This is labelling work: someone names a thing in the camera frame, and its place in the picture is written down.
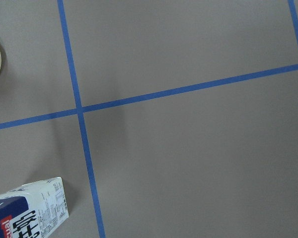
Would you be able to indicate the blue white milk carton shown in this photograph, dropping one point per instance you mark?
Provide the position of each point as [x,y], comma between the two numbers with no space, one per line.
[33,210]

